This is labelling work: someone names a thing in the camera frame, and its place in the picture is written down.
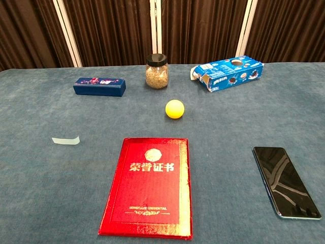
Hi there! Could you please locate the red honorary certificate booklet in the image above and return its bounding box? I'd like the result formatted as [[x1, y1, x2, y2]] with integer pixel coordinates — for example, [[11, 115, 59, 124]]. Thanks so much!
[[98, 137, 193, 241]]

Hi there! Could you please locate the yellow ball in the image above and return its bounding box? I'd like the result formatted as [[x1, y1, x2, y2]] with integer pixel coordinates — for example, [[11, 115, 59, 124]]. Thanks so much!
[[165, 99, 185, 119]]

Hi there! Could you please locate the glass grain jar black lid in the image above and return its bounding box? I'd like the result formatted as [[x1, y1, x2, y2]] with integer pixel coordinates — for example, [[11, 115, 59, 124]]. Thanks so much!
[[145, 53, 169, 90]]

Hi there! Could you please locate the dark blue floral gift box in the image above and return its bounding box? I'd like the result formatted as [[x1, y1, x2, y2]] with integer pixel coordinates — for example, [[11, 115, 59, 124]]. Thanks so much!
[[73, 77, 126, 98]]

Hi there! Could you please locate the blue cookie carton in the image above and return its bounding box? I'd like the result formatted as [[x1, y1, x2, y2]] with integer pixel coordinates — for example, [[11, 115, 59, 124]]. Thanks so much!
[[190, 55, 265, 94]]

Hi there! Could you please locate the dark brown curtain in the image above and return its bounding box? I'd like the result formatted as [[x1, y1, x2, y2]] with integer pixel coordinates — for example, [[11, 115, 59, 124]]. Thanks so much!
[[0, 0, 325, 73]]

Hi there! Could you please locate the black smartphone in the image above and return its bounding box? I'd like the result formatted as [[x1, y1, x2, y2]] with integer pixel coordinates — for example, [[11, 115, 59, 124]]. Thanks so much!
[[252, 146, 322, 221]]

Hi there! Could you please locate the white frame post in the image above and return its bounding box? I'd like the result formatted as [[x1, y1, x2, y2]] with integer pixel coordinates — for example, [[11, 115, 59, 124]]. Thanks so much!
[[235, 0, 259, 58], [52, 0, 83, 68], [149, 0, 164, 65]]

